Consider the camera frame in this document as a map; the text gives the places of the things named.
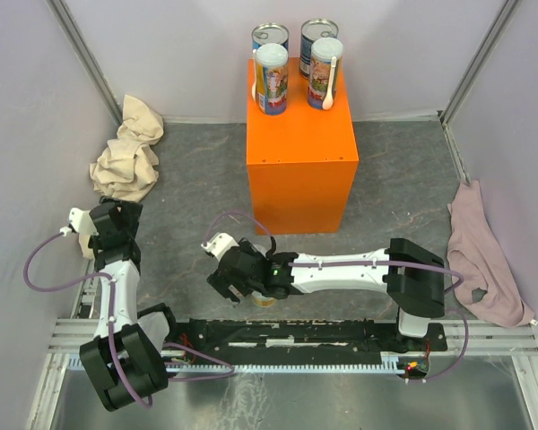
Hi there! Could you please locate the yellow labelled can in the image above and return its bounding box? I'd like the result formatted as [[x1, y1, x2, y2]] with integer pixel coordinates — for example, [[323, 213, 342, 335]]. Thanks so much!
[[254, 43, 289, 116]]

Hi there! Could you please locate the colourful can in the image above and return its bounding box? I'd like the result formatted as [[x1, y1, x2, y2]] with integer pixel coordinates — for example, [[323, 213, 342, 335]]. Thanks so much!
[[308, 38, 343, 110]]

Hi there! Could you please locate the blue tall tin can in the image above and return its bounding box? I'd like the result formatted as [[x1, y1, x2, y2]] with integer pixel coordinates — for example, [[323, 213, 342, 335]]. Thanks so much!
[[251, 22, 290, 49]]

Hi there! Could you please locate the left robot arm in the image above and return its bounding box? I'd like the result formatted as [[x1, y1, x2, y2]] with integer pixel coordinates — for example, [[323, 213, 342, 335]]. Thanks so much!
[[79, 197, 180, 411]]

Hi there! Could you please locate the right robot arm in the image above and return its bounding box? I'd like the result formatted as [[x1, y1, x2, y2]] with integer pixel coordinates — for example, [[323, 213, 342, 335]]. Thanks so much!
[[201, 233, 445, 350]]

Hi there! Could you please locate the orange box counter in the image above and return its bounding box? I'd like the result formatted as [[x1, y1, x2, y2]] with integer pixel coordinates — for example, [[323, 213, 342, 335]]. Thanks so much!
[[246, 57, 360, 235]]

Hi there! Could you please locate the grey lid can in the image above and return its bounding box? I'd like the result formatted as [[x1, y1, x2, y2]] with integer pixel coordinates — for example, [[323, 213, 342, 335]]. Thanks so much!
[[253, 244, 267, 255]]

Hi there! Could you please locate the yellow can white lid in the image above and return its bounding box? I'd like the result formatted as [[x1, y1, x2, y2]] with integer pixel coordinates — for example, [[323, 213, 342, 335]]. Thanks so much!
[[251, 291, 277, 307]]

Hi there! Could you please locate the beige crumpled cloth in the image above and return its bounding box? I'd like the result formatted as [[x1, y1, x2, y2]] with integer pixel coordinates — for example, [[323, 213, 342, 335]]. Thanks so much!
[[78, 93, 166, 260]]

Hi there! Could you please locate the mauve crumpled cloth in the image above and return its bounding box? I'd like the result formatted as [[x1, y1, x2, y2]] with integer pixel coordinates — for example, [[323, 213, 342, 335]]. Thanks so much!
[[447, 180, 534, 328]]

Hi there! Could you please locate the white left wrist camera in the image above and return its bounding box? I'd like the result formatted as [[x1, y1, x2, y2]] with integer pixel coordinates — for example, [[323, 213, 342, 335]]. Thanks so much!
[[68, 208, 98, 236]]

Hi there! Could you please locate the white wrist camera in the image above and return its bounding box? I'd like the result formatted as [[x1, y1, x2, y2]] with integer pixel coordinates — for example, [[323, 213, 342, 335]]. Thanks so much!
[[68, 208, 98, 236], [201, 233, 238, 262]]

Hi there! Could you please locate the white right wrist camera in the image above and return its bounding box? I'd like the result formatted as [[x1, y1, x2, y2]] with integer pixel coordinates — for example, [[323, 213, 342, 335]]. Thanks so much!
[[201, 233, 238, 262]]

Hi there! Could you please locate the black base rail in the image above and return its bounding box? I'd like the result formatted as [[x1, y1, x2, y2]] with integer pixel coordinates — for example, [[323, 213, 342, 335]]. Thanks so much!
[[173, 319, 447, 366]]

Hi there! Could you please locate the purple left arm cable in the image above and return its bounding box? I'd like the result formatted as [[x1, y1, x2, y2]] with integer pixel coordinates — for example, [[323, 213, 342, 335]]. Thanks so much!
[[22, 230, 153, 410]]

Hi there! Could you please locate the light blue cable duct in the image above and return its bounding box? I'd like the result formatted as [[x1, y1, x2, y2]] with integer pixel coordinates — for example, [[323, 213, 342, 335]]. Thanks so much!
[[69, 349, 425, 374]]

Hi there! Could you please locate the aluminium frame post left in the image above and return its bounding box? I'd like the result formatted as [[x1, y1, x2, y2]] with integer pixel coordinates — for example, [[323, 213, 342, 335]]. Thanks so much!
[[46, 0, 122, 125]]

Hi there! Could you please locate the aluminium frame post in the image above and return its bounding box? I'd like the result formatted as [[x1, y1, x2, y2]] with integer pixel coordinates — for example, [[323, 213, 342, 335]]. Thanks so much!
[[438, 0, 521, 126], [46, 0, 122, 125]]

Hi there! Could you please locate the aluminium frame post right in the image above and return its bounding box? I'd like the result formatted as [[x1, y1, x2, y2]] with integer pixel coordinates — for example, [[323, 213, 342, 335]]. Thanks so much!
[[438, 0, 521, 126]]

